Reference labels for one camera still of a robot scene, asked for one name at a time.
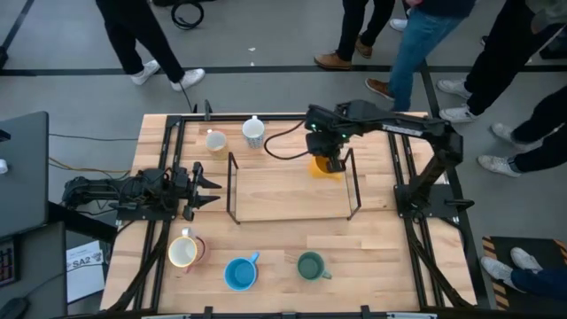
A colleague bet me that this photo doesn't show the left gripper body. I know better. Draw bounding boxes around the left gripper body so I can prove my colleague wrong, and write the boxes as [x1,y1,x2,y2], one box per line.
[171,161,205,222]

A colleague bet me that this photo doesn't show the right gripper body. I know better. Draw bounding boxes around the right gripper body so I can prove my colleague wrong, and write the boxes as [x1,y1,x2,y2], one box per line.
[304,104,352,157]

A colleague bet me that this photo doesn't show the orange rimmed patterned mug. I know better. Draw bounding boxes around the orange rimmed patterned mug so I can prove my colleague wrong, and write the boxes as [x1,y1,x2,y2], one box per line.
[204,128,229,160]

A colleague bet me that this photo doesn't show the yellow rimmed patterned mug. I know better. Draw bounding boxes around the yellow rimmed patterned mug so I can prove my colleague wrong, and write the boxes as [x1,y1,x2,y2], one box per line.
[167,227,199,269]

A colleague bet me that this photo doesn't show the white mug with dotted pattern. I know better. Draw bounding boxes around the white mug with dotted pattern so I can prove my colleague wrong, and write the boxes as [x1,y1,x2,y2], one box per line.
[241,114,267,151]

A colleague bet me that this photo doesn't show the blue mug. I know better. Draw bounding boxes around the blue mug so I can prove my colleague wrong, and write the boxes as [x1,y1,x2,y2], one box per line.
[223,251,261,292]

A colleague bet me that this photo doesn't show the green mug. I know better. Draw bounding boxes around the green mug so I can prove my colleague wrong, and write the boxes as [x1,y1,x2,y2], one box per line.
[296,250,333,283]

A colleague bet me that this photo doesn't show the black desk support bar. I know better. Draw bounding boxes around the black desk support bar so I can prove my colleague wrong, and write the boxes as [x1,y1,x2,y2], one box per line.
[47,201,119,245]

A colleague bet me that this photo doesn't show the white printed paper sheet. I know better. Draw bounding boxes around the white printed paper sheet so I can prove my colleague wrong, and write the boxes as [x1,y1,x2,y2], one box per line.
[65,239,107,305]

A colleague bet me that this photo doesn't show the grey side desk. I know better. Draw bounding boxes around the grey side desk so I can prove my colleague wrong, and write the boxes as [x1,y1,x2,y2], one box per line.
[0,110,50,240]

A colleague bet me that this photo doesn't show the grey desk with keyboard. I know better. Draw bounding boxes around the grey desk with keyboard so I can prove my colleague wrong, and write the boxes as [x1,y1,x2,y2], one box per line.
[0,221,68,319]

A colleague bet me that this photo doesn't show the black bag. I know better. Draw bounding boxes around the black bag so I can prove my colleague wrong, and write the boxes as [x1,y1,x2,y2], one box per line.
[151,0,218,8]

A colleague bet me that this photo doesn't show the black keyboard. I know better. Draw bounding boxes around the black keyboard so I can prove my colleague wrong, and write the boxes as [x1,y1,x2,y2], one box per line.
[0,238,19,288]

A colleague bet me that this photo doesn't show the black hazard striped floor mat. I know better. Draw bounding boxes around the black hazard striped floor mat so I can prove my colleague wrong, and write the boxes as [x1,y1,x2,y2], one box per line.
[481,235,567,311]

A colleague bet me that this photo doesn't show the black computer mouse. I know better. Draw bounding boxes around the black computer mouse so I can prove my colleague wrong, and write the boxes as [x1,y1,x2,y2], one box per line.
[0,295,30,319]

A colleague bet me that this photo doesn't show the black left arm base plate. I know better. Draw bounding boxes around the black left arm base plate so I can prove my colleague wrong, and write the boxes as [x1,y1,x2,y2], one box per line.
[114,206,178,222]

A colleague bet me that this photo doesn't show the black wire rack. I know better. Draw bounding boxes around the black wire rack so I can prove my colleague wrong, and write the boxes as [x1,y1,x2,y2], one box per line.
[225,147,363,226]

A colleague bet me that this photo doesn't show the black aluminium table frame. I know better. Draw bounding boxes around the black aluminium table frame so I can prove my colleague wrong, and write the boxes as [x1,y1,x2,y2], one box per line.
[100,113,491,319]

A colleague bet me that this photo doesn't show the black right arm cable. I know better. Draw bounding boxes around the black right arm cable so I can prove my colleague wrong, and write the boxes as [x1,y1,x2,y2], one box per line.
[263,119,311,161]

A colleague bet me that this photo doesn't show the black floor cable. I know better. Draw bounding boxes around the black floor cable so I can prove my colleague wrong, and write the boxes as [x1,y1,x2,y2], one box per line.
[178,81,198,114]

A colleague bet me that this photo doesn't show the yellow cable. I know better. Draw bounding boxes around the yellow cable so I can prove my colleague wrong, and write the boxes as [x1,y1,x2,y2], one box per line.
[48,155,133,175]

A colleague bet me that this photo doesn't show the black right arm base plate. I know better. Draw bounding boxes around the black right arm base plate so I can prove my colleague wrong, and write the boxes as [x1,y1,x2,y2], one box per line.
[392,183,476,222]

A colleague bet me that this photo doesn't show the thin black cable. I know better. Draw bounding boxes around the thin black cable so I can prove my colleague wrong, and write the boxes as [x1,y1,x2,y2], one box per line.
[48,132,139,143]

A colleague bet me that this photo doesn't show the coiled black cable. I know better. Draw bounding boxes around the coiled black cable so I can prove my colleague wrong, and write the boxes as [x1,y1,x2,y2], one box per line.
[170,0,206,31]

